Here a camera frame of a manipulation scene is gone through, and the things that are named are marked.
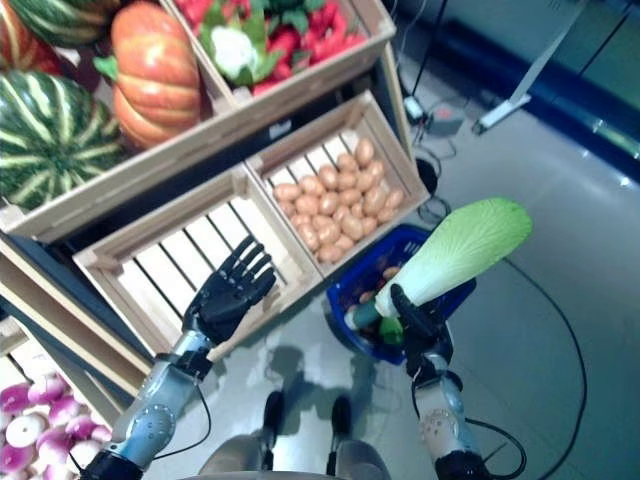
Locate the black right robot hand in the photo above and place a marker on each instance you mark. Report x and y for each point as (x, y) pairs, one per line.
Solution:
(425, 335)

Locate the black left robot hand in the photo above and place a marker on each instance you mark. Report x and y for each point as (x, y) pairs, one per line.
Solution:
(230, 295)

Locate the green white napa cabbage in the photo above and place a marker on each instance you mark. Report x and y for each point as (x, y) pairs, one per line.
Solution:
(391, 330)
(465, 240)

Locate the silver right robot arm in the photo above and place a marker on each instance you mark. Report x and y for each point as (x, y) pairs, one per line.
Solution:
(440, 410)

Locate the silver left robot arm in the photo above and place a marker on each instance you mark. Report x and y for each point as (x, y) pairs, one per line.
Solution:
(150, 415)

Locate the blue plastic shopping basket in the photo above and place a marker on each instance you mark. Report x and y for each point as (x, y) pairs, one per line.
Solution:
(340, 310)

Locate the slatted wooden crate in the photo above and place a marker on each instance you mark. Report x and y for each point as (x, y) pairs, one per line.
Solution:
(325, 70)
(310, 135)
(150, 260)

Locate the silver robot legs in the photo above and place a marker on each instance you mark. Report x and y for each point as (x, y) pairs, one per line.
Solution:
(235, 457)
(360, 460)

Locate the black round floor device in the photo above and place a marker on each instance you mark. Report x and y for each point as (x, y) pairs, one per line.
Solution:
(426, 175)

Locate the large wooden crate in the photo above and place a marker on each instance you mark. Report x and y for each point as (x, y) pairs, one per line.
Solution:
(125, 170)

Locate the purple white turnip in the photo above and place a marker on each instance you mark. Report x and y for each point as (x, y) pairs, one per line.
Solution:
(82, 425)
(65, 407)
(45, 387)
(25, 432)

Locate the grey box with red button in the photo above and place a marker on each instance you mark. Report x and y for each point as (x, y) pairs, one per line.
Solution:
(445, 119)

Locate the white power adapter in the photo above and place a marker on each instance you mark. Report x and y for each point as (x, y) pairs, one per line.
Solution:
(414, 106)

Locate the small orange pumpkin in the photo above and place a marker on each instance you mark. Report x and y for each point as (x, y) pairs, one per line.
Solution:
(155, 75)

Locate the green striped pumpkin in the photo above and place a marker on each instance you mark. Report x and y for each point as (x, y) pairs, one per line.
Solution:
(50, 140)
(65, 20)

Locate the white cauliflower with leaves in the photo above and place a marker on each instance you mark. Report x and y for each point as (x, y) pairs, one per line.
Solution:
(232, 47)

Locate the red carrot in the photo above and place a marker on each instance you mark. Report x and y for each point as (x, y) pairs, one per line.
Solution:
(335, 40)

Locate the white desk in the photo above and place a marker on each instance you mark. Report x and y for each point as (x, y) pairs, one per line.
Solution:
(530, 75)

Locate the black stand pole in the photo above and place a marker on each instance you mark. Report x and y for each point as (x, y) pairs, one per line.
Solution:
(428, 50)

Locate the green broccoli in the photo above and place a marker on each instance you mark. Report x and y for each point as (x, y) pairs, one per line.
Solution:
(295, 17)

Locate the wooden display shelf frame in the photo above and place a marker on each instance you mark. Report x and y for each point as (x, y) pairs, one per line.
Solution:
(65, 320)

